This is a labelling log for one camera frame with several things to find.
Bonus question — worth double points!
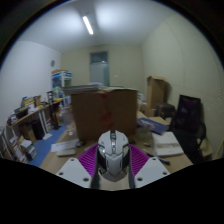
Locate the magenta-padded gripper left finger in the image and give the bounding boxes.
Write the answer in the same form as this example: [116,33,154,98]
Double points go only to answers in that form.
[55,143,101,189]

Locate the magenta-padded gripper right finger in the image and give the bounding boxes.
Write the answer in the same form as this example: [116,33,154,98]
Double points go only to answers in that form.
[128,143,171,189]

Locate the white and grey computer mouse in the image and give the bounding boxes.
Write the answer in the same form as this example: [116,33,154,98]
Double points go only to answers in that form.
[96,129,131,183]

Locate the black marker pen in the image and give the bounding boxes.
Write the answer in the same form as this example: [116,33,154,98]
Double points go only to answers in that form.
[143,149,171,166]

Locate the flat white remote control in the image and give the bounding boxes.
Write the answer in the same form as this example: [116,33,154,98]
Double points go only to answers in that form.
[56,148,78,158]

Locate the white paper sheet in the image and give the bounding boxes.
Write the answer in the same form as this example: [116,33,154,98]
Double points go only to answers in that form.
[50,138,81,153]

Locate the open white book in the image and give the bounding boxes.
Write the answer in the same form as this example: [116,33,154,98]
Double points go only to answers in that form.
[151,131,185,158]

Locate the blue book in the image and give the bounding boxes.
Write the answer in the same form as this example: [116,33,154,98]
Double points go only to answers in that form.
[136,117,170,136]

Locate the clear plastic jar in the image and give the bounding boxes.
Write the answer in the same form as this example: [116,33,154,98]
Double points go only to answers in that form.
[61,106,76,130]

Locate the large brown cardboard box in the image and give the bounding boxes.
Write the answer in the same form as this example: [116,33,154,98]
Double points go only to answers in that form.
[69,87,139,142]

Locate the black tower stand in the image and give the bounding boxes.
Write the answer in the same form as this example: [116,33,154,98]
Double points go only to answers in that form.
[46,90,63,130]

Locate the black office chair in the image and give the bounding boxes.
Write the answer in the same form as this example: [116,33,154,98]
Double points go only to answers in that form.
[171,94,208,161]

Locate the cluttered wooden side desk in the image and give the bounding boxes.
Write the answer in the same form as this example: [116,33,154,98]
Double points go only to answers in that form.
[8,96,64,141]

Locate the tall open cardboard box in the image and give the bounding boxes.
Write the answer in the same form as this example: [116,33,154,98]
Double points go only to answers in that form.
[146,75,167,109]

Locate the blue and white cabinet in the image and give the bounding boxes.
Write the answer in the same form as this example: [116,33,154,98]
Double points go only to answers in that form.
[51,69,73,107]

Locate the grey door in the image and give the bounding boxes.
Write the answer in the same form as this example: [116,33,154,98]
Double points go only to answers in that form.
[88,50,110,87]

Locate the long ceiling light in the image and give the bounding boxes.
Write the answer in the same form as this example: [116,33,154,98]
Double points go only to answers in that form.
[82,15,95,36]

